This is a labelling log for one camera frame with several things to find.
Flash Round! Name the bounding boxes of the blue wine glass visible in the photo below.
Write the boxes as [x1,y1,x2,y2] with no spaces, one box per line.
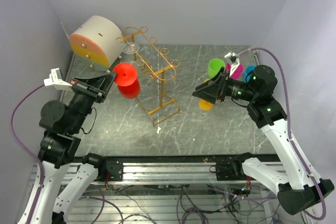
[243,66,256,82]

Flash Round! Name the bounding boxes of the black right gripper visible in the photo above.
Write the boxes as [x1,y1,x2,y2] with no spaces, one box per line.
[193,67,258,104]

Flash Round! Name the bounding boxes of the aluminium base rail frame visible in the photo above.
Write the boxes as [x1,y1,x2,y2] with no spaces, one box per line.
[15,155,313,224]

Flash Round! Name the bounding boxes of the clear wine glass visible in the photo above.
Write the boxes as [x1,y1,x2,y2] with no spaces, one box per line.
[122,42,140,68]

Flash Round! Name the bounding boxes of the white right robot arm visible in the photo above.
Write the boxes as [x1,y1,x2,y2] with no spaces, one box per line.
[192,65,334,215]

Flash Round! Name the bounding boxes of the pink wine glass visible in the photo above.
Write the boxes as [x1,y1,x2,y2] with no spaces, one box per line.
[226,63,244,80]

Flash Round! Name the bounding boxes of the gold wire glass rack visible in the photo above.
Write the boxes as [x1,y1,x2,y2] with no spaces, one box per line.
[118,26,181,126]

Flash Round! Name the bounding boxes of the green wine glass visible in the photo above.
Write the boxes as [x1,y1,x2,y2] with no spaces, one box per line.
[204,58,226,82]

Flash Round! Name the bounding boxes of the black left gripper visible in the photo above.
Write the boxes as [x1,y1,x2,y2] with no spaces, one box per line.
[68,70,117,132]

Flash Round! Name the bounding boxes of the orange wine glass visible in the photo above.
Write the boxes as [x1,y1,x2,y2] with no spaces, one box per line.
[198,99,213,111]

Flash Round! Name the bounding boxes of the loose cables under table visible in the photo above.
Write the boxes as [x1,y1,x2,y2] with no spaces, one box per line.
[83,182,284,224]

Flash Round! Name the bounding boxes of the red wine glass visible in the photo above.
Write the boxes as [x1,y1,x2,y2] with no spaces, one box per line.
[113,62,140,99]

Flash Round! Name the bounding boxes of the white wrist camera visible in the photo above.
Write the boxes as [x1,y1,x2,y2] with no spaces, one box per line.
[44,68,72,91]
[224,52,240,78]

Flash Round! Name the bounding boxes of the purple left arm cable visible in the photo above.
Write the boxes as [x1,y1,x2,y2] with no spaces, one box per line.
[10,84,48,223]

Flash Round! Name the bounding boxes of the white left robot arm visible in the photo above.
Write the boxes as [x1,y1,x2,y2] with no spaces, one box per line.
[19,68,117,223]

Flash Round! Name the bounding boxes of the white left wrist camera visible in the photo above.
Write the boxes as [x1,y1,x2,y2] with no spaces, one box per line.
[44,68,72,91]

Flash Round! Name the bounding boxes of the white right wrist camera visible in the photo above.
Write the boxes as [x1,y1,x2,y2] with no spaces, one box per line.
[224,52,240,78]

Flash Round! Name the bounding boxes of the round white drawer cabinet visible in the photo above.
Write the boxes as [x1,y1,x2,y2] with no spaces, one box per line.
[69,15,123,71]

